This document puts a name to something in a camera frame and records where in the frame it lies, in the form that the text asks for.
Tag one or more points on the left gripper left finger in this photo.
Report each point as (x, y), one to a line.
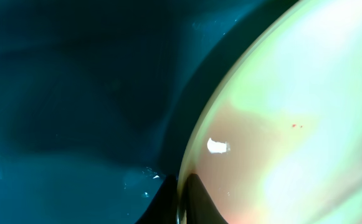
(163, 207)

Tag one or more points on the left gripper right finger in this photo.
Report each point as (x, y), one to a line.
(195, 204)

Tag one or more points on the yellow-green plate top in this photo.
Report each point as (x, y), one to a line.
(280, 140)

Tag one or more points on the teal plastic tray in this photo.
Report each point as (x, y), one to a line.
(98, 98)

